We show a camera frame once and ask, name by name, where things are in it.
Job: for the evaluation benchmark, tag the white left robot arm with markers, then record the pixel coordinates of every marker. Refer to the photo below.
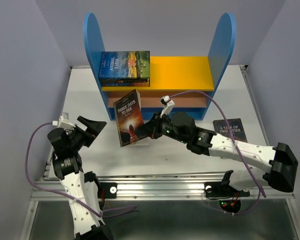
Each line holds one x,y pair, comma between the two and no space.
80,188

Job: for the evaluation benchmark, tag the Edward Tulane brown book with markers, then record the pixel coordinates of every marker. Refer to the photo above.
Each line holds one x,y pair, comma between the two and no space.
125,84

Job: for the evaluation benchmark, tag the Tale of Two Cities book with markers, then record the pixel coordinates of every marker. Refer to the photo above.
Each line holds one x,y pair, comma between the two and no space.
235,126

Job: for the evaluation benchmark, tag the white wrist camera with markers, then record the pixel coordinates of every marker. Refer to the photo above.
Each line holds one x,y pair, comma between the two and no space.
167,105
63,122

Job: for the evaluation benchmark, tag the Animal Farm book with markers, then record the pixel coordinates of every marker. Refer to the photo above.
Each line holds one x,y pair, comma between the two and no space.
130,65

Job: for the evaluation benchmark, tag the Jane Eyre blue book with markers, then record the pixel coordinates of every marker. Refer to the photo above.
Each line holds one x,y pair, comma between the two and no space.
127,84

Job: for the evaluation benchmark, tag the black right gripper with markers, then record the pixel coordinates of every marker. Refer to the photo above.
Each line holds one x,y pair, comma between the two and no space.
151,128

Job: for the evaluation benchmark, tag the floral pink cover book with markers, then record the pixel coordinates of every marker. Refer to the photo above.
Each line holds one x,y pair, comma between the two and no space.
124,80

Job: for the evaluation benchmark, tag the blue yellow wooden bookshelf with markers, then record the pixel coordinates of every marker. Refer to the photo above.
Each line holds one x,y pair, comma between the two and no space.
169,75

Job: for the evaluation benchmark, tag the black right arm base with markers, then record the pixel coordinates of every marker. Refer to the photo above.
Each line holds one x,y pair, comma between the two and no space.
229,198

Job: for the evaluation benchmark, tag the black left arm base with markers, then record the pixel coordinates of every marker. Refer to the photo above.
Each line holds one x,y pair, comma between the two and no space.
106,191

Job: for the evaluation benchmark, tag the aluminium mounting rail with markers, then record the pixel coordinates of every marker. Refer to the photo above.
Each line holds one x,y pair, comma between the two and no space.
152,188

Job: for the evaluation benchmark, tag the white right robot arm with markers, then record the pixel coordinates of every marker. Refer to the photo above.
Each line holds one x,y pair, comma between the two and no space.
274,166

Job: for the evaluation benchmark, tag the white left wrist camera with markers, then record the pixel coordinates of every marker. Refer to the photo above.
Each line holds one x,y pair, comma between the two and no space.
63,122

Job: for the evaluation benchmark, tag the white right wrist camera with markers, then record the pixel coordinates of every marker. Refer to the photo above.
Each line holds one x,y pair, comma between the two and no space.
167,105

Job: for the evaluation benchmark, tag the Three Days to See book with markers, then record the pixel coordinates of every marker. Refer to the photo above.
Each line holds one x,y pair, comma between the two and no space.
129,119

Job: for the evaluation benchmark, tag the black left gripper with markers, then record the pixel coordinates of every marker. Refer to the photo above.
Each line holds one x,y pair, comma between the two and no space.
93,128

